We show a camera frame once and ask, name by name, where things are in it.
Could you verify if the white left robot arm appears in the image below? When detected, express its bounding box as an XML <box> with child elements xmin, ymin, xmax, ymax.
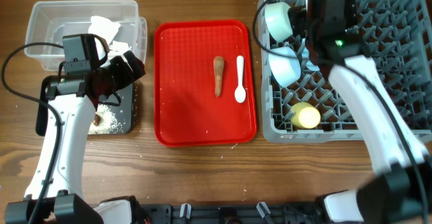
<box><xmin>5</xmin><ymin>34</ymin><xmax>151</xmax><ymax>223</ymax></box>

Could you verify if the light blue plate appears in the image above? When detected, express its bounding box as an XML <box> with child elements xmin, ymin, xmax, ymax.
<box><xmin>300</xmin><ymin>38</ymin><xmax>320</xmax><ymax>72</ymax></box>

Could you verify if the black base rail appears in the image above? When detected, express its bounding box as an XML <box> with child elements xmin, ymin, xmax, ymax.
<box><xmin>141</xmin><ymin>202</ymin><xmax>323</xmax><ymax>224</ymax></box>

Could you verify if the pile of rice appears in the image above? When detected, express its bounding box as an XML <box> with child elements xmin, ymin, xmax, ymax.
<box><xmin>88</xmin><ymin>105</ymin><xmax>123</xmax><ymax>135</ymax></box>

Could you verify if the brown sweet potato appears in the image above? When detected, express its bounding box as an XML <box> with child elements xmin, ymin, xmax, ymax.
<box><xmin>213</xmin><ymin>56</ymin><xmax>225</xmax><ymax>97</ymax></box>

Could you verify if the grey dishwasher rack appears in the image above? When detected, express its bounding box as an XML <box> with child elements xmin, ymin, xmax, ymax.
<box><xmin>256</xmin><ymin>0</ymin><xmax>431</xmax><ymax>143</ymax></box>

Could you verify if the clear plastic storage bin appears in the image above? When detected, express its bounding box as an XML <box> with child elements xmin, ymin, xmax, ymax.
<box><xmin>26</xmin><ymin>0</ymin><xmax>147</xmax><ymax>61</ymax></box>

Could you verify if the small blue bowl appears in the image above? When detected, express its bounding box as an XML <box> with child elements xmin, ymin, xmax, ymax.
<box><xmin>269</xmin><ymin>47</ymin><xmax>301</xmax><ymax>87</ymax></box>

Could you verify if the green bowl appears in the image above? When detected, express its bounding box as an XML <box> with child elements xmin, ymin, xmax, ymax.
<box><xmin>265</xmin><ymin>2</ymin><xmax>293</xmax><ymax>43</ymax></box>

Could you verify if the white napkin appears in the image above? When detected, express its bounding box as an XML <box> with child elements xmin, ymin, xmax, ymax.
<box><xmin>88</xmin><ymin>16</ymin><xmax>132</xmax><ymax>56</ymax></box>

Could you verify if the brown food scrap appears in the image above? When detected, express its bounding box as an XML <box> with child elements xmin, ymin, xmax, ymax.
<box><xmin>92</xmin><ymin>114</ymin><xmax>101</xmax><ymax>126</ymax></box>

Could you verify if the red serving tray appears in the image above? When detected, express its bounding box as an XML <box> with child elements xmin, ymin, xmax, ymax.
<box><xmin>154</xmin><ymin>20</ymin><xmax>257</xmax><ymax>147</ymax></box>

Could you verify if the yellow cup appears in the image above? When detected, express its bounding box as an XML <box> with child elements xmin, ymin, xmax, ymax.
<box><xmin>291</xmin><ymin>102</ymin><xmax>321</xmax><ymax>129</ymax></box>

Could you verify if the white plastic spoon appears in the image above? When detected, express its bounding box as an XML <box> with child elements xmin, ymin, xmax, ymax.
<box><xmin>234</xmin><ymin>55</ymin><xmax>246</xmax><ymax>103</ymax></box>

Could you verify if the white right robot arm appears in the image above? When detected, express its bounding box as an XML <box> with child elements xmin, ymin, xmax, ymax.
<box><xmin>294</xmin><ymin>0</ymin><xmax>431</xmax><ymax>223</ymax></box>

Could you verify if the black rectangular tray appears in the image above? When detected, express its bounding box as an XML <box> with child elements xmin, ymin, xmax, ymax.
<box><xmin>35</xmin><ymin>74</ymin><xmax>134</xmax><ymax>136</ymax></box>

